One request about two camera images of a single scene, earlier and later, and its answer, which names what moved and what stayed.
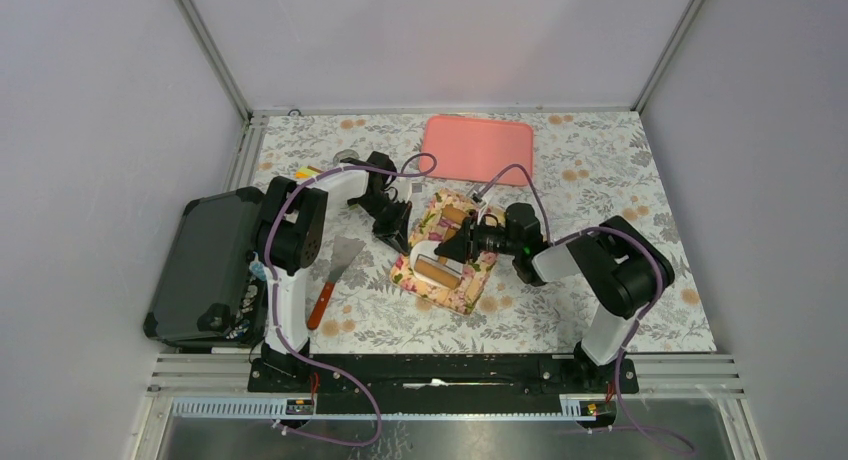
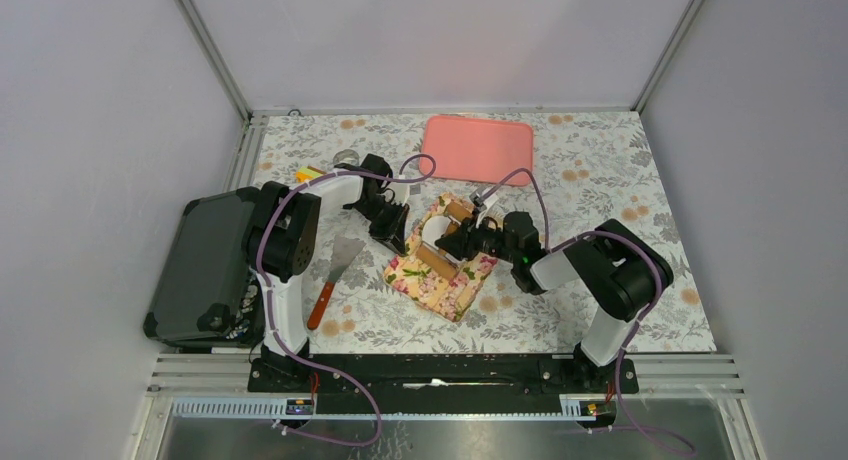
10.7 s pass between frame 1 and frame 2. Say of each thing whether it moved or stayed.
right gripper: stayed
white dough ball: moved
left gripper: stayed
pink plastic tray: stayed
